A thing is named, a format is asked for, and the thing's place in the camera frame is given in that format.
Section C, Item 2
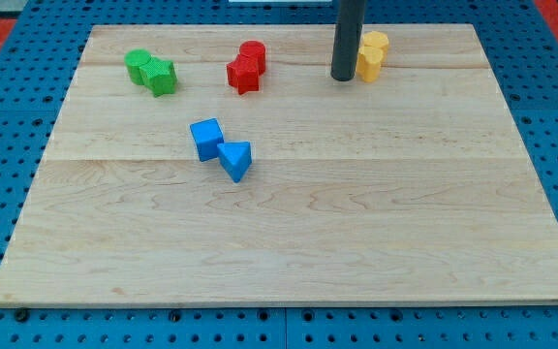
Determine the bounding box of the blue triangle block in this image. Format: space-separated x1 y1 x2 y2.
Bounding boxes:
218 142 252 182

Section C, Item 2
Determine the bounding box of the blue cube block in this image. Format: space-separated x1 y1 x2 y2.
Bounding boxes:
189 118 224 162

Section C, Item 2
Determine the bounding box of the red star block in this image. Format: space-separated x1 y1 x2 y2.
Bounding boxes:
226 54 260 95

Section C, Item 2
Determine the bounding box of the green star block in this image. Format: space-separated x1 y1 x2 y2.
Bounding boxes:
139 57 177 97

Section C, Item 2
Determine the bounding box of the wooden board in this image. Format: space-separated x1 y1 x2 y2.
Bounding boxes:
0 24 558 308

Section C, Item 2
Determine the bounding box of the red cylinder block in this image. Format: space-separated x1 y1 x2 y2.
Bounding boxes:
239 40 266 75

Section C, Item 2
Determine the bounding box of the yellow hexagon block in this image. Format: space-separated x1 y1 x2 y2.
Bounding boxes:
362 31 390 58

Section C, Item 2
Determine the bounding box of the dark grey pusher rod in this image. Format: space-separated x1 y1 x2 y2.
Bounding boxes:
330 0 367 81

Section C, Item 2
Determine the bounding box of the green cylinder block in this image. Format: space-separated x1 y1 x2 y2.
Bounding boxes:
124 48 151 85

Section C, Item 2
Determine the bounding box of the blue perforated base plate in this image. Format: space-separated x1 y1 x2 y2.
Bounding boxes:
0 0 558 348

